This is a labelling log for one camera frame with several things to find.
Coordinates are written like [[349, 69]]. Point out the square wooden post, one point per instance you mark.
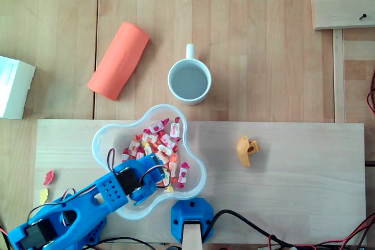
[[192, 236]]

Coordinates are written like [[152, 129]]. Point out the yellow white wrapped candy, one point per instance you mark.
[[167, 178], [148, 150]]

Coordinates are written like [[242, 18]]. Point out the light wooden board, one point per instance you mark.
[[293, 188]]

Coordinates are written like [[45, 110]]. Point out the white cardboard box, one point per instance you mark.
[[13, 86]]

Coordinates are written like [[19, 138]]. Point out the blue 3D-printed robot arm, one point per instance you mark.
[[88, 203]]

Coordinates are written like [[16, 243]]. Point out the white ceramic mug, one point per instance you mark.
[[190, 83]]

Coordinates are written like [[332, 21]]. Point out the clover-shaped Haribo candy tub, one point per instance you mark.
[[117, 136]]

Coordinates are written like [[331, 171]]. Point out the yellow gummy candy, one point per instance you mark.
[[43, 196]]

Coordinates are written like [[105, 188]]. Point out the orange wrapped candy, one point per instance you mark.
[[173, 168], [162, 157], [165, 150], [150, 138]]

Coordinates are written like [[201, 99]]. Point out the thin wooden slat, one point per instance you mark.
[[338, 80]]

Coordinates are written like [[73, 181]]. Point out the orange foam roll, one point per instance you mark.
[[117, 62]]

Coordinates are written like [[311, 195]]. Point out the black screw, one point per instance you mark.
[[363, 16]]

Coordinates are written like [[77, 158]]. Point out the blue printed post base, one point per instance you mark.
[[190, 210]]

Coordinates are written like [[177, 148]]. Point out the pink white wrapped candy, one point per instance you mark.
[[175, 129], [134, 146], [168, 141], [183, 174], [140, 154], [156, 127], [125, 155]]

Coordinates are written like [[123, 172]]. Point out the red gummy candy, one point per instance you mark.
[[49, 178]]

